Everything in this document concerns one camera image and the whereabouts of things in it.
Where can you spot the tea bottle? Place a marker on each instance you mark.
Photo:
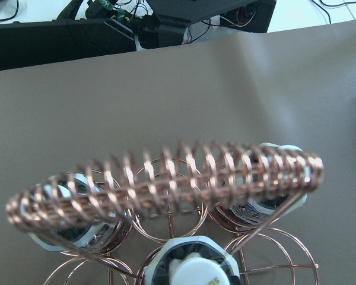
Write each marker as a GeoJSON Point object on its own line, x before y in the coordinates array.
{"type": "Point", "coordinates": [192, 260]}
{"type": "Point", "coordinates": [98, 239]}
{"type": "Point", "coordinates": [253, 213]}

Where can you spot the black electronics equipment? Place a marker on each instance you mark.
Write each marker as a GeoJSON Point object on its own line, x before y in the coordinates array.
{"type": "Point", "coordinates": [112, 27]}

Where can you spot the copper wire bottle rack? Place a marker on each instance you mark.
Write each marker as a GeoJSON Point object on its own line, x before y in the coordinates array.
{"type": "Point", "coordinates": [176, 196]}

